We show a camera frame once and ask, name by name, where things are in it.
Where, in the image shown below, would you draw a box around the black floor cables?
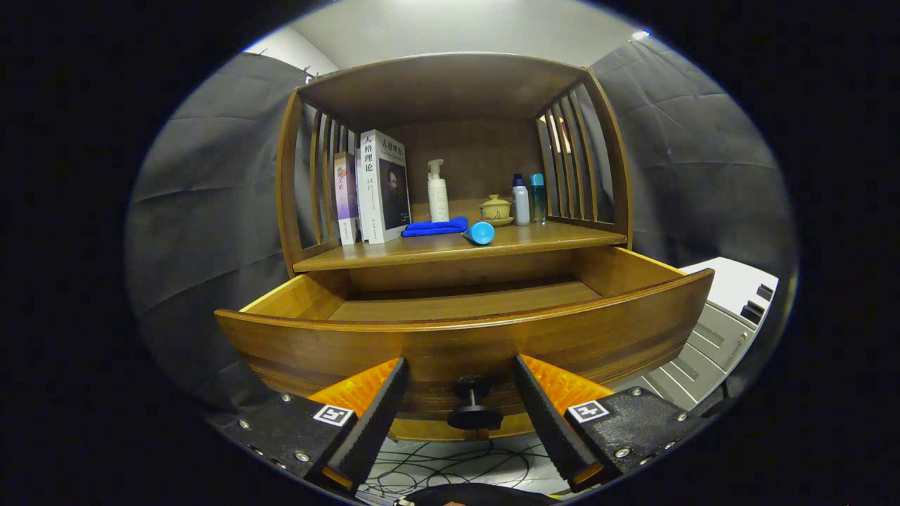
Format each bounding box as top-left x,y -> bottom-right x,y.
362,437 -> 556,501

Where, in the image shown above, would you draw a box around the black drawer knob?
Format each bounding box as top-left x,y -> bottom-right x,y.
447,375 -> 504,432

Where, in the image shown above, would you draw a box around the white bottle blue cap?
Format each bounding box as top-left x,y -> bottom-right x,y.
512,174 -> 531,226

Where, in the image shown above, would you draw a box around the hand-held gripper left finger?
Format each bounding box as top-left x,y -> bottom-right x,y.
211,356 -> 410,496

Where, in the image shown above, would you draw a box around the yellow lidded teacup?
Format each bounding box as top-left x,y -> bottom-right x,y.
479,194 -> 515,227

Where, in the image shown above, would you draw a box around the white grey filing cabinet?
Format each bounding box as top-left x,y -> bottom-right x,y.
633,257 -> 780,412

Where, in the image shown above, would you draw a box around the wooden cabinet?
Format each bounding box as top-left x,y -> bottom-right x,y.
276,51 -> 634,442

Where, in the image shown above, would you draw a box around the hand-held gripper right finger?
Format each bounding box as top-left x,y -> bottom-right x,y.
513,353 -> 707,494

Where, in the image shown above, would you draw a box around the wooden drawer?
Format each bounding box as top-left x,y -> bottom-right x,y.
214,246 -> 716,442

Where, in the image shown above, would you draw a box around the blue folded cloth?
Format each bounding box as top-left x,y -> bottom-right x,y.
401,216 -> 469,238

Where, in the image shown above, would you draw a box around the white portrait book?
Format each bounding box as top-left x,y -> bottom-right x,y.
359,129 -> 412,245

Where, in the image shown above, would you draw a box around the wooden countertop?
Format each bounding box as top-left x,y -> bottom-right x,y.
292,198 -> 629,273

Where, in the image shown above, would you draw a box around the purple book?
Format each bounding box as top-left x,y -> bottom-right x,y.
333,151 -> 361,246

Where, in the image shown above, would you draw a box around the white pump bottle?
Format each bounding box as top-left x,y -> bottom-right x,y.
427,159 -> 451,223

